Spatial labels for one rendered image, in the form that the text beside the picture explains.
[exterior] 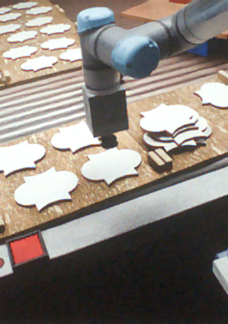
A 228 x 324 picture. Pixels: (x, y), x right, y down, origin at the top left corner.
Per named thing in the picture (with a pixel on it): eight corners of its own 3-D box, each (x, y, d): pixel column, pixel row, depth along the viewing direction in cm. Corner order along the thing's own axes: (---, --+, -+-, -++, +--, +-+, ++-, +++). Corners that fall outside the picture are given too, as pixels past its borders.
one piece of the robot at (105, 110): (111, 54, 94) (116, 114, 103) (73, 62, 92) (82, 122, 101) (127, 73, 84) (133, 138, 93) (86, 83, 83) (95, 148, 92)
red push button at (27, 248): (46, 258, 82) (44, 254, 81) (16, 268, 80) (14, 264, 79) (38, 238, 86) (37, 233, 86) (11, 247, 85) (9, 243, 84)
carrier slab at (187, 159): (300, 128, 108) (301, 123, 108) (169, 179, 97) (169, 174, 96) (219, 80, 136) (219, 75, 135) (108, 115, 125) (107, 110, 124)
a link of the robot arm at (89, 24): (89, 21, 74) (67, 12, 80) (95, 76, 80) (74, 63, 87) (124, 11, 77) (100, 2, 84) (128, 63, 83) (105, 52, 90)
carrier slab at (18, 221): (169, 179, 97) (168, 174, 96) (0, 244, 85) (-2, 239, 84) (107, 115, 124) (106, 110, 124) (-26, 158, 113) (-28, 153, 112)
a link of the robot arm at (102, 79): (78, 60, 88) (114, 52, 89) (81, 79, 90) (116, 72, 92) (87, 73, 82) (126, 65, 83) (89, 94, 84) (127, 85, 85)
